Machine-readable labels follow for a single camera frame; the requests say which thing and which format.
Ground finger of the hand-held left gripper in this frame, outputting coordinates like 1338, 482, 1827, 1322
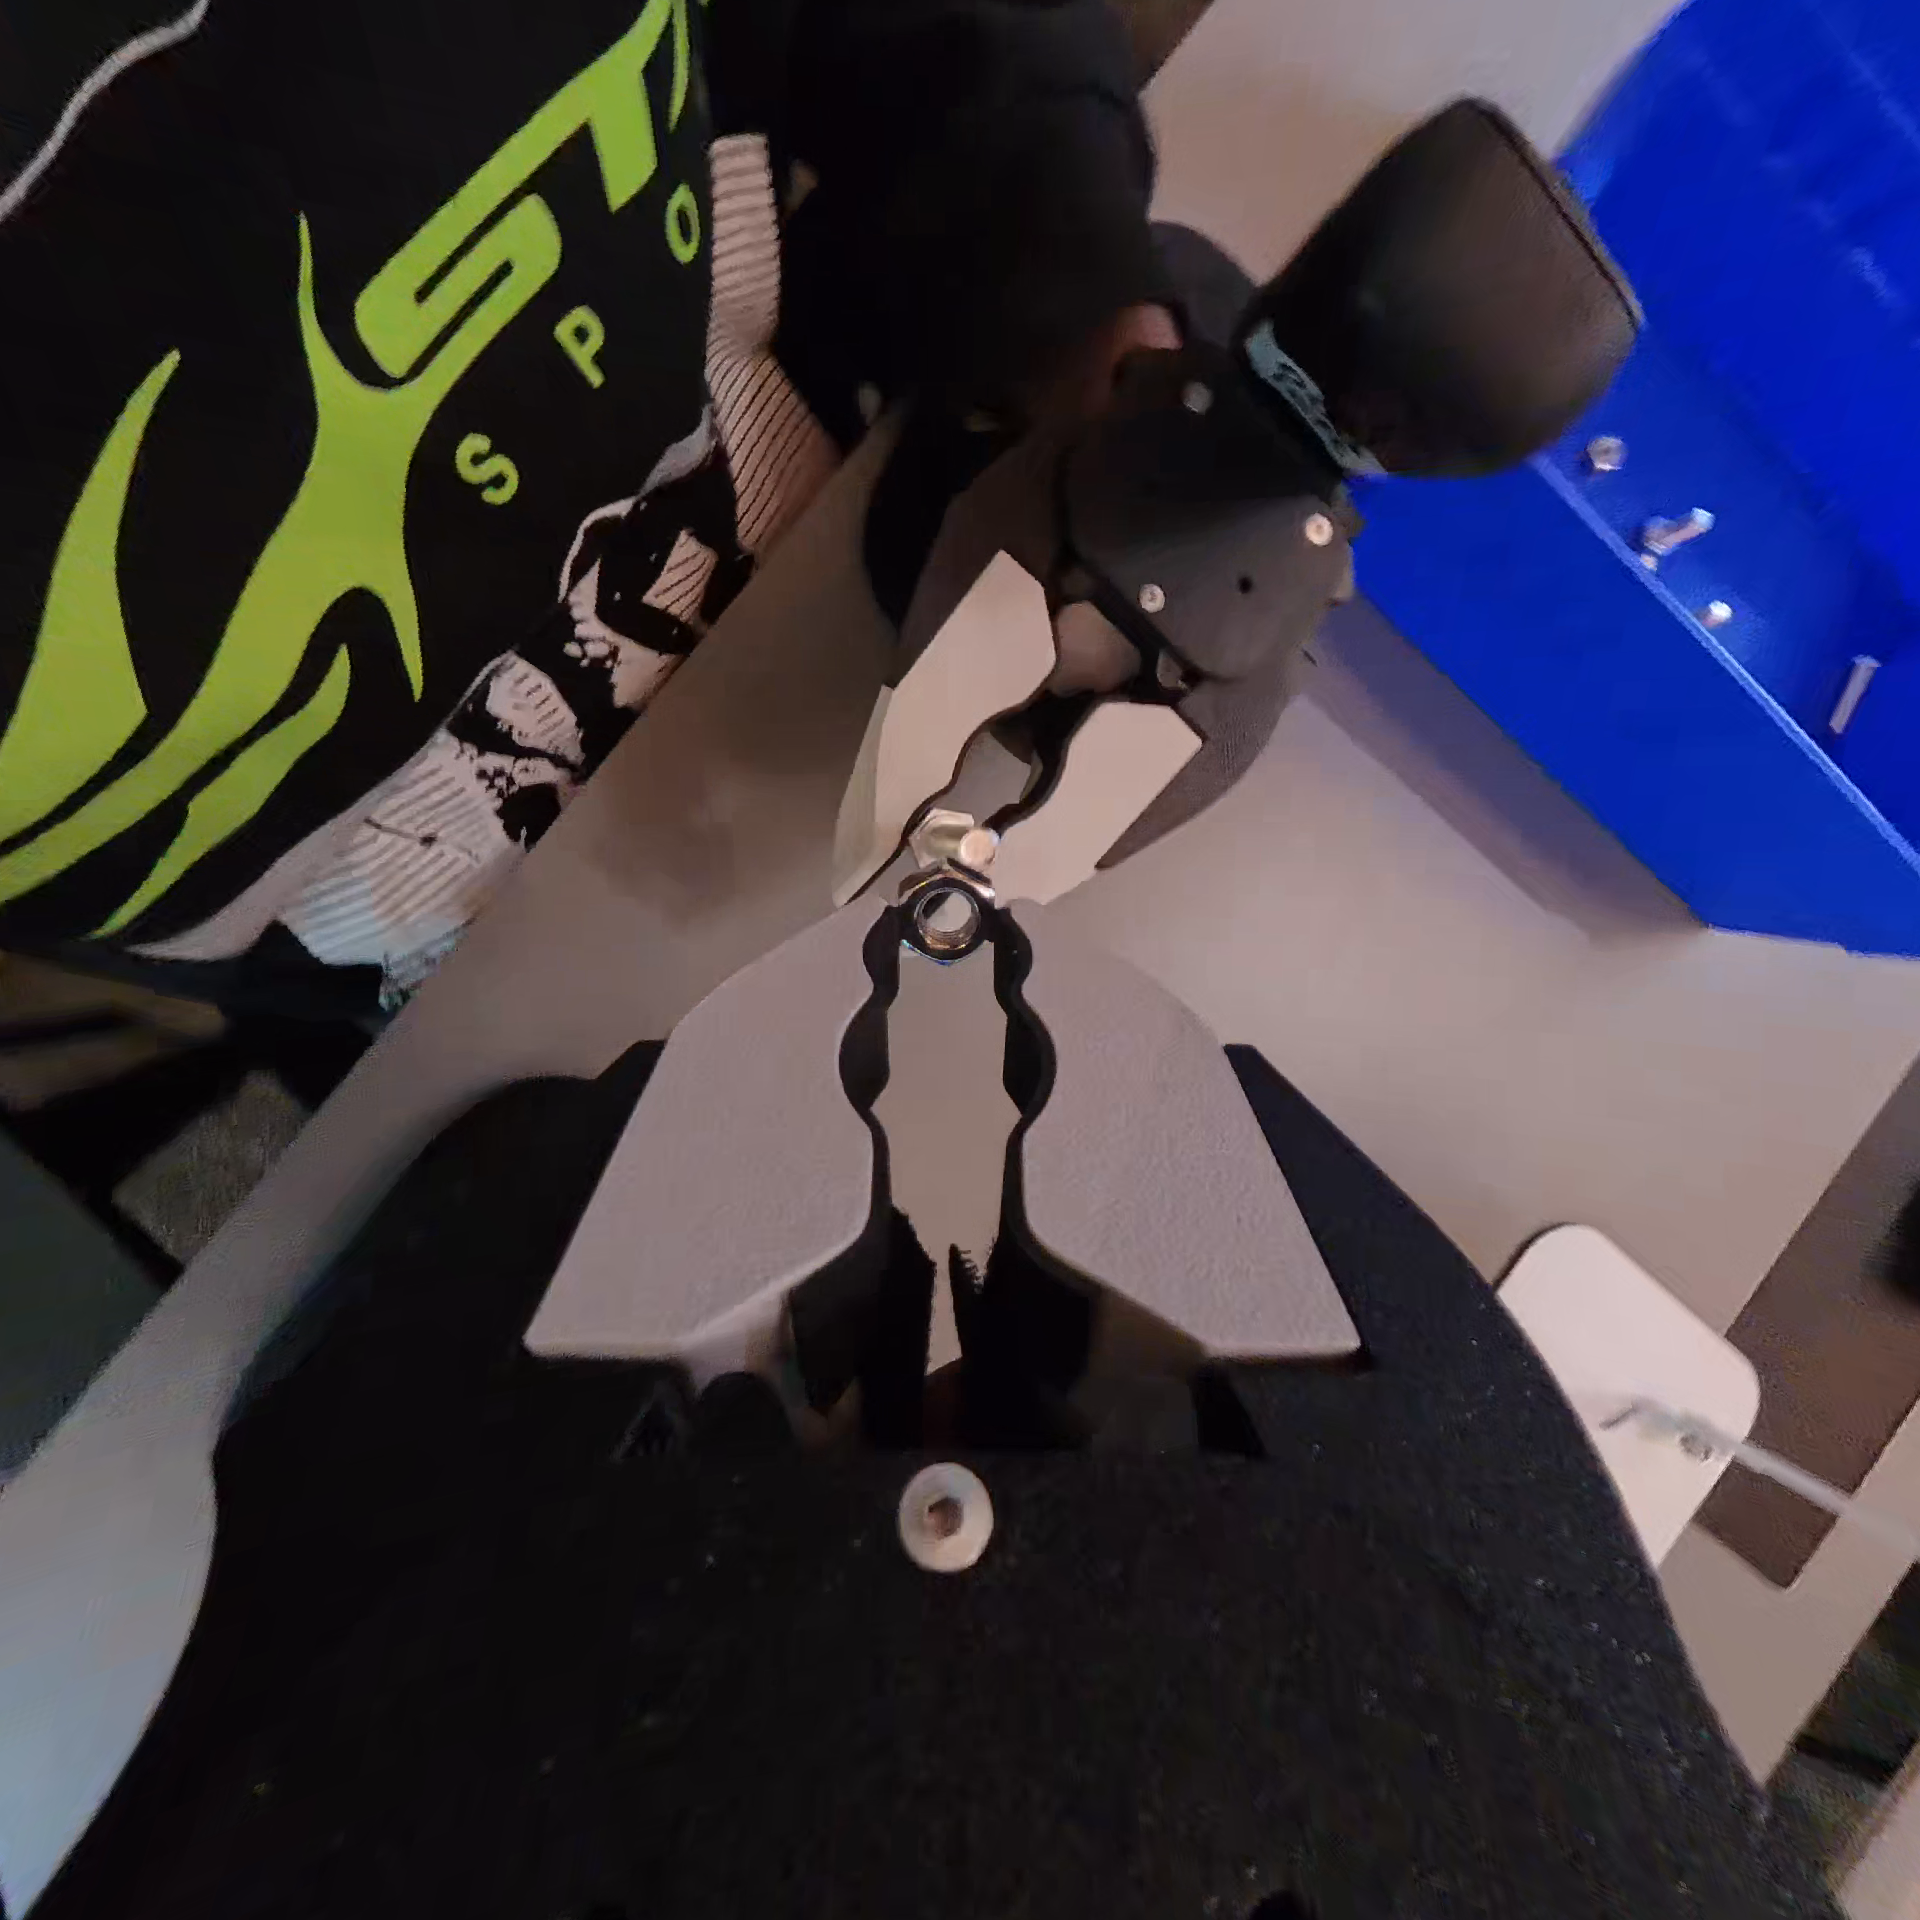
989, 699, 1208, 878
833, 556, 1058, 901

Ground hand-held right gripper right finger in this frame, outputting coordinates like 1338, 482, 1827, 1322
989, 899, 1363, 1393

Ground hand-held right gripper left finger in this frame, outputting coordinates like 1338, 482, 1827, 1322
526, 893, 901, 1375

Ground blue divided plastic bin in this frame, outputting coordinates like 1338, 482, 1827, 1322
1336, 0, 1920, 955

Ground black and white printed trousers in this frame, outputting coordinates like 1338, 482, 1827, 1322
150, 149, 878, 997

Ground sign board on white stand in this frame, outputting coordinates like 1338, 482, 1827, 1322
1491, 1223, 1920, 1568

